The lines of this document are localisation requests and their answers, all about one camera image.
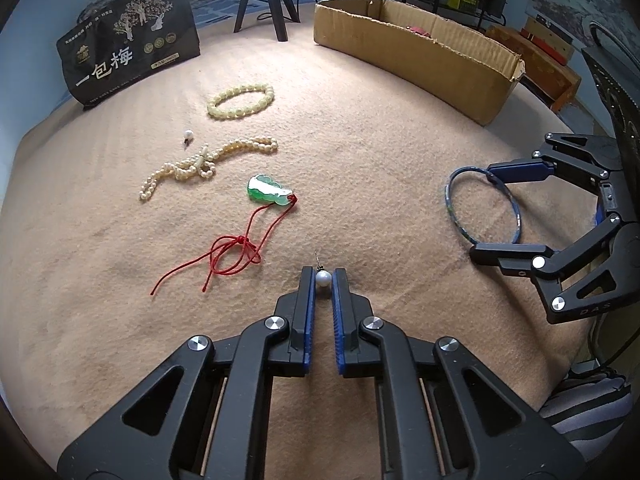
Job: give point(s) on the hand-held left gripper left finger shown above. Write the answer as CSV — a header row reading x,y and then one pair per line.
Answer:
x,y
309,300

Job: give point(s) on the black printed bag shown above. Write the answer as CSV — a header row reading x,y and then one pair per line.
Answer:
x,y
130,45

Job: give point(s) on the brown wooden box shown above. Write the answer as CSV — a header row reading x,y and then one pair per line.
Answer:
x,y
545,72

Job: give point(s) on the cardboard box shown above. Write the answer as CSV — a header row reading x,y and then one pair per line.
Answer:
x,y
450,65

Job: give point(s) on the black tripod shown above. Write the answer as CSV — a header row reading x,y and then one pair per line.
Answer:
x,y
280,5

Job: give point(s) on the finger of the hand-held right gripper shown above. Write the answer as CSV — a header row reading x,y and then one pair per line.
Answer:
x,y
500,255
515,171

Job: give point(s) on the blue bangle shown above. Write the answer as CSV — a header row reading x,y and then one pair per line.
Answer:
x,y
512,210

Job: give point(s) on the person's striped clothing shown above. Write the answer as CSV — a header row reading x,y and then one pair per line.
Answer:
x,y
585,410

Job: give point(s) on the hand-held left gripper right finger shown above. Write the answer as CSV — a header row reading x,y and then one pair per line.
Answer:
x,y
337,300

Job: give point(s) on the red item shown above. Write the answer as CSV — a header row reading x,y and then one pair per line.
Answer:
x,y
420,31

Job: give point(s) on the tan blanket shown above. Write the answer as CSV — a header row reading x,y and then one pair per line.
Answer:
x,y
375,170

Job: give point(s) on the white pearl earring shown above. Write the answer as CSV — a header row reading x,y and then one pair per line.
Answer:
x,y
188,136
322,278

